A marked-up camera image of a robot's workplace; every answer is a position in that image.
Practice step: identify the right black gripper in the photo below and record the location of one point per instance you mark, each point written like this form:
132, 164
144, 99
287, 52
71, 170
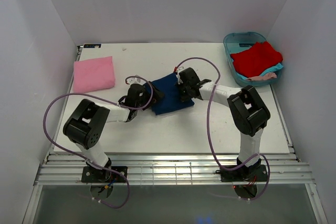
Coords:
182, 98

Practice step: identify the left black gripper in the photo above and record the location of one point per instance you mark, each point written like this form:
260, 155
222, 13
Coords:
157, 95

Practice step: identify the blue mickey t-shirt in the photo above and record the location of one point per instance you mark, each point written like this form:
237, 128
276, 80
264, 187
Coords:
171, 101

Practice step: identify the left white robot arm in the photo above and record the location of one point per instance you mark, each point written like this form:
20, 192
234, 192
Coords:
85, 125

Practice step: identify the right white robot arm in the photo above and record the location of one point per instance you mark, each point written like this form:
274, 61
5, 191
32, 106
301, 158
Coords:
250, 116

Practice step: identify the teal plastic basket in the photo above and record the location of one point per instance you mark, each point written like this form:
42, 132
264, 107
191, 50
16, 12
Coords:
237, 42

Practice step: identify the folded pink t-shirt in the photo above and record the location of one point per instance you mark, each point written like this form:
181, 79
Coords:
93, 75

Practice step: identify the red t-shirt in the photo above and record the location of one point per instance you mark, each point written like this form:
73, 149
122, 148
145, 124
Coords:
253, 61

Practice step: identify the blue label sticker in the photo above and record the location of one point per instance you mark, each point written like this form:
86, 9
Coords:
92, 46

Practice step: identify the light pink t-shirt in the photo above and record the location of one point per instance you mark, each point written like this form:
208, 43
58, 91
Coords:
267, 76

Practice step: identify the light blue t-shirt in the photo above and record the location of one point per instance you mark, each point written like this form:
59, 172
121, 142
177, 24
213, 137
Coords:
273, 69

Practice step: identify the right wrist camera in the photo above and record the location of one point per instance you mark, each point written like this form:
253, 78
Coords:
177, 71

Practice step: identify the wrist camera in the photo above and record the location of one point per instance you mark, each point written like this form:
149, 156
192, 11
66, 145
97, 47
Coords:
133, 80
177, 71

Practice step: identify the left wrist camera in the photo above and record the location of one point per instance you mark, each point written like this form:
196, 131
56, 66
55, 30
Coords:
133, 80

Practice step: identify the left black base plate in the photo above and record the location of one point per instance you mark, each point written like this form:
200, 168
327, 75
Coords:
92, 175

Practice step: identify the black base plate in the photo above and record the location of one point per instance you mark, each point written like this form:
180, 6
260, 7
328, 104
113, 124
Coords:
92, 175
258, 174

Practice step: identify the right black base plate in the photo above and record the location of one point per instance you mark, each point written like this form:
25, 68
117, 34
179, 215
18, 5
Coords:
258, 174

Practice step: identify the aluminium frame rail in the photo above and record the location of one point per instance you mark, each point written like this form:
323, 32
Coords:
64, 169

